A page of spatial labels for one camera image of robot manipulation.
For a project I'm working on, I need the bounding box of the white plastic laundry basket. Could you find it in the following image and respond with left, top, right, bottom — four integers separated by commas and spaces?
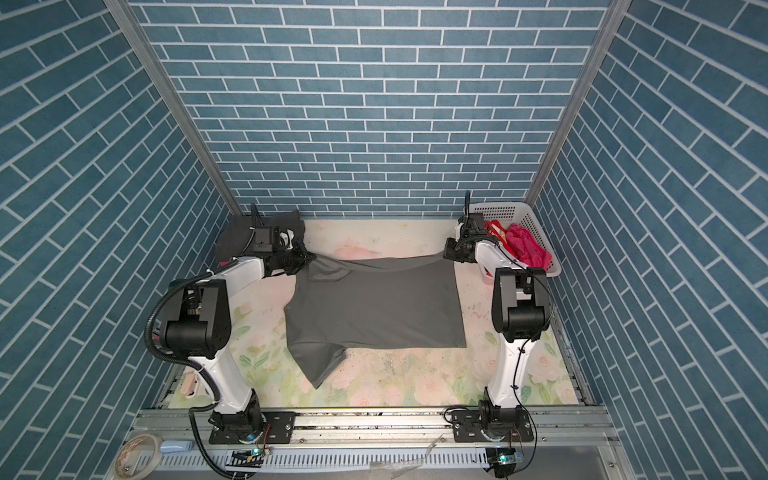
469, 201, 562, 278

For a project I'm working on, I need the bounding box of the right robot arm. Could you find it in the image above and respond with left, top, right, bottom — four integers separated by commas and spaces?
443, 210, 552, 438

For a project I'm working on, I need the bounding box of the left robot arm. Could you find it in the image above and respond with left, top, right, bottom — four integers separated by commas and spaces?
145, 218, 315, 443

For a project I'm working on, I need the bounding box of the red printed t shirt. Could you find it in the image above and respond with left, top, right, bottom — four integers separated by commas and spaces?
484, 220, 511, 254

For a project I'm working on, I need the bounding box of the folded dark grey t shirt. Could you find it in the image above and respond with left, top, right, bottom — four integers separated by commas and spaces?
213, 210, 305, 265

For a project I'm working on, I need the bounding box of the pink t shirt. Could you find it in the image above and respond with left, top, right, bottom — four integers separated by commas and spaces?
505, 224, 552, 270

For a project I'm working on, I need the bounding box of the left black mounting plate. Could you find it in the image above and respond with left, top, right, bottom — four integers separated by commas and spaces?
209, 411, 296, 445

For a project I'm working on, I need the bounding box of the black mounting plate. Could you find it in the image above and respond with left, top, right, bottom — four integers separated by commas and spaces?
444, 408, 535, 443
209, 411, 296, 445

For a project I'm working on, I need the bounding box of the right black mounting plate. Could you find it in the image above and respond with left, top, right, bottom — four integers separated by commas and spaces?
444, 408, 535, 443

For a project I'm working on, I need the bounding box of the left green circuit board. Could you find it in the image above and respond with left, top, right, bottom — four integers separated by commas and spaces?
226, 448, 267, 469

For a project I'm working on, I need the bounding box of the green circuit board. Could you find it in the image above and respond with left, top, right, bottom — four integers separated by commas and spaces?
226, 448, 267, 469
484, 447, 521, 479

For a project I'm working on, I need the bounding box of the white ventilation grille strip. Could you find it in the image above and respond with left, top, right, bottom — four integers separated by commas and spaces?
139, 448, 494, 473

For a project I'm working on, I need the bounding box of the right green circuit board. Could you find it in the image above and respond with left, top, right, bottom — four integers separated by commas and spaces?
484, 447, 521, 479

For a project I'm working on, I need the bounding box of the roll of clear tape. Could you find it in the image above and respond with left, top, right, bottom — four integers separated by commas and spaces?
111, 434, 163, 480

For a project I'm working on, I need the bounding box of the black corrugated cable conduit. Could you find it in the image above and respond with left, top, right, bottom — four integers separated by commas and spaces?
142, 203, 265, 480

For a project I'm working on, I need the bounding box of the right corner aluminium post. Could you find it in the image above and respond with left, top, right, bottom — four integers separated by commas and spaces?
524, 0, 631, 207

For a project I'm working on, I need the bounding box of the corner aluminium post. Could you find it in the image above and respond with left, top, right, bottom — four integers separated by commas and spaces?
524, 0, 631, 207
104, 0, 242, 216

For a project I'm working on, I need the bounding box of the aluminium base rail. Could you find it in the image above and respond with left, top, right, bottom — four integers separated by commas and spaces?
122, 404, 622, 450

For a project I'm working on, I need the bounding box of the left corner aluminium post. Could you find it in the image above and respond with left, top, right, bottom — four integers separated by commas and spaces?
104, 0, 242, 216

